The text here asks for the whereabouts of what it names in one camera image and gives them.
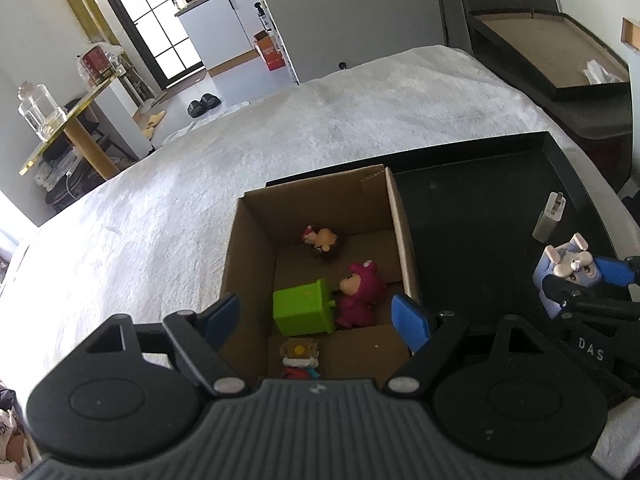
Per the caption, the red box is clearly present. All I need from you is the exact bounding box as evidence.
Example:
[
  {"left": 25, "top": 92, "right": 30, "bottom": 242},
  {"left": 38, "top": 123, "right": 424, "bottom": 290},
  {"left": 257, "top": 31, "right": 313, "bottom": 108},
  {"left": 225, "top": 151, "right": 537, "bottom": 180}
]
[{"left": 79, "top": 44, "right": 119, "bottom": 86}]

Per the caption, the yellow slipper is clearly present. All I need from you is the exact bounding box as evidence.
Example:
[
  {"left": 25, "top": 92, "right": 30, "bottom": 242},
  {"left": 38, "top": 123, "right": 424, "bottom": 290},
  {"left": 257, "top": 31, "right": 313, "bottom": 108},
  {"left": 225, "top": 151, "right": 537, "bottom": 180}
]
[{"left": 142, "top": 109, "right": 169, "bottom": 139}]

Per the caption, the large glass jar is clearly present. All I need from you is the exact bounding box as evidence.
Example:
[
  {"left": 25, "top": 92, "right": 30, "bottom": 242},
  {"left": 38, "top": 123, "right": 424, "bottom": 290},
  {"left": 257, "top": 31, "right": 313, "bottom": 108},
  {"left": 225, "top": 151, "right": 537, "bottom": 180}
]
[{"left": 18, "top": 82, "right": 67, "bottom": 139}]

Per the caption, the pink bear figurine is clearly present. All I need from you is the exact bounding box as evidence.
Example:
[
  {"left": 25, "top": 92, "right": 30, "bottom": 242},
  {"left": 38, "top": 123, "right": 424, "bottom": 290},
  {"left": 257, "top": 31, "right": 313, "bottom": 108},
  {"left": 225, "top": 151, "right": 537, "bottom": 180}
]
[{"left": 334, "top": 259, "right": 389, "bottom": 331}]

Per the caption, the black tray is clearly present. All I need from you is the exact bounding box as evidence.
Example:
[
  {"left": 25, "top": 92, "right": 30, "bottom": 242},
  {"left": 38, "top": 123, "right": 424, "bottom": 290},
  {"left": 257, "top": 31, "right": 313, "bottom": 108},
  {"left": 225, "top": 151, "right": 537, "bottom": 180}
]
[{"left": 264, "top": 130, "right": 624, "bottom": 363}]

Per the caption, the white kitchen base cabinet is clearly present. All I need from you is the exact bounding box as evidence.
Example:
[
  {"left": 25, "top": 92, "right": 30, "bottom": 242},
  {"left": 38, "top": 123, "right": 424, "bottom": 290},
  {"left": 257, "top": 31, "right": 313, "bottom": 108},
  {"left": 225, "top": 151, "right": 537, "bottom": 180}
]
[{"left": 177, "top": 0, "right": 302, "bottom": 81}]

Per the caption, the brown-haired figurine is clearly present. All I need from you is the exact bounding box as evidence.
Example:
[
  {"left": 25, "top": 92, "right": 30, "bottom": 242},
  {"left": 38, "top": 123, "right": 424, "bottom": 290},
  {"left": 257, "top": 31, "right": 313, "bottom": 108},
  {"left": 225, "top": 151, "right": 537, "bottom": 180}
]
[{"left": 301, "top": 226, "right": 344, "bottom": 260}]

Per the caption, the green plastic cup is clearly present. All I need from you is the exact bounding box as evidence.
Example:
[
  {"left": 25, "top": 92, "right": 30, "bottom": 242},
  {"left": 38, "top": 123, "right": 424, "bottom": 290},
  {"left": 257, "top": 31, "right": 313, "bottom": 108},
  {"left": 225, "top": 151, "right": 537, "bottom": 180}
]
[{"left": 272, "top": 277, "right": 337, "bottom": 337}]

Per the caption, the white charger plug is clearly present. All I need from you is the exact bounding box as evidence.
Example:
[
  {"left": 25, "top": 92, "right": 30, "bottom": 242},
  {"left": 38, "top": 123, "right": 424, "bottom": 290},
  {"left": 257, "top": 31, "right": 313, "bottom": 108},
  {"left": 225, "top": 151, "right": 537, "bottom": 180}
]
[{"left": 531, "top": 190, "right": 569, "bottom": 242}]

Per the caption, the blue rabbit figurine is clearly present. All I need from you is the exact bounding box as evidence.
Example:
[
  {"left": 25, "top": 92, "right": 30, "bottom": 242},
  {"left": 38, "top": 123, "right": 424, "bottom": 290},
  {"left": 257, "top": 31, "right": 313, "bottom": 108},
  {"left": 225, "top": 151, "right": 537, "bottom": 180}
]
[{"left": 532, "top": 233, "right": 603, "bottom": 319}]

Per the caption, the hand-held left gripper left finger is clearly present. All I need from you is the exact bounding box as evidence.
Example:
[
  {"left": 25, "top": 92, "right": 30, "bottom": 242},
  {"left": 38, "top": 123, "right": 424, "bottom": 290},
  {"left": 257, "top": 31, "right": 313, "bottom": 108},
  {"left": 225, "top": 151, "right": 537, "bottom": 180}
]
[{"left": 82, "top": 292, "right": 251, "bottom": 396}]

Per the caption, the flat black box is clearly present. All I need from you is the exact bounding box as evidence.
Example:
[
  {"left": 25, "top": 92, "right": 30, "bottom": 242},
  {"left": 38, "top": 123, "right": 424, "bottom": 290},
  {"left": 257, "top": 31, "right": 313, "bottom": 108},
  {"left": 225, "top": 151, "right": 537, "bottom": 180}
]
[{"left": 467, "top": 7, "right": 632, "bottom": 104}]

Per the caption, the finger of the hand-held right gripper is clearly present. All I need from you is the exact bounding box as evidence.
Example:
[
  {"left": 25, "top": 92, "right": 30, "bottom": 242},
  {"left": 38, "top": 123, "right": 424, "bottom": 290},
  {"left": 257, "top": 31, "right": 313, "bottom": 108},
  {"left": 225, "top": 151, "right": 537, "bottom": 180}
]
[
  {"left": 592, "top": 255, "right": 640, "bottom": 289},
  {"left": 543, "top": 275, "right": 640, "bottom": 320}
]

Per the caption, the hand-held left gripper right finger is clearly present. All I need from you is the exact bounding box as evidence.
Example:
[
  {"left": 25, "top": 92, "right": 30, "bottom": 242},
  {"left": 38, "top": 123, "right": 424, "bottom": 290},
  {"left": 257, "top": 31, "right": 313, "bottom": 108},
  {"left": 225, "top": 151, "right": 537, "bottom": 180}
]
[{"left": 385, "top": 294, "right": 556, "bottom": 396}]

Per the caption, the orange cardboard box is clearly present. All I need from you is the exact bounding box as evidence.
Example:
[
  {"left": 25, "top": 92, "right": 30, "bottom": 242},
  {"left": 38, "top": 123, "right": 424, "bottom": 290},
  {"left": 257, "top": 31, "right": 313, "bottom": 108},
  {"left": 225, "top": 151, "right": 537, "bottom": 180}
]
[{"left": 253, "top": 29, "right": 286, "bottom": 72}]

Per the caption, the black glass-paned door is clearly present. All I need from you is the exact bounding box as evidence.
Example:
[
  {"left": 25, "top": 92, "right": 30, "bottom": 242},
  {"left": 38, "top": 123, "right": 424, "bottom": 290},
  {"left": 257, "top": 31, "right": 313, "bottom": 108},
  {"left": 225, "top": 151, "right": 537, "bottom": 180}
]
[{"left": 94, "top": 0, "right": 207, "bottom": 87}]

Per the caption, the printed cloth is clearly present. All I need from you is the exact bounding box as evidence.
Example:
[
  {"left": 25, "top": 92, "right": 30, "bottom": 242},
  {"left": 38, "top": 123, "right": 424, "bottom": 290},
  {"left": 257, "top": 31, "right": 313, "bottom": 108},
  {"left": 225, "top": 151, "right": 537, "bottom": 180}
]
[{"left": 0, "top": 385, "right": 32, "bottom": 472}]

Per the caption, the round gold-edged table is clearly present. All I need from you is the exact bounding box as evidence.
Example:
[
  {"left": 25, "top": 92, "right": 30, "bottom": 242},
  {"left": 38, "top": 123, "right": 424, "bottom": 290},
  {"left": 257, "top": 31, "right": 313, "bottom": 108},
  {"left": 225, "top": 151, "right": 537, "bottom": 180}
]
[{"left": 18, "top": 72, "right": 132, "bottom": 182}]

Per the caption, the box-headed figurine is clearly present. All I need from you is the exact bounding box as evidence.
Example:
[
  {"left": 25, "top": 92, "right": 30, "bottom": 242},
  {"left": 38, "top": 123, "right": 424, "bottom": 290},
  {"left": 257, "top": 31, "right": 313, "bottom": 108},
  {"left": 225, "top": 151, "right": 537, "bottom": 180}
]
[{"left": 278, "top": 337, "right": 321, "bottom": 381}]

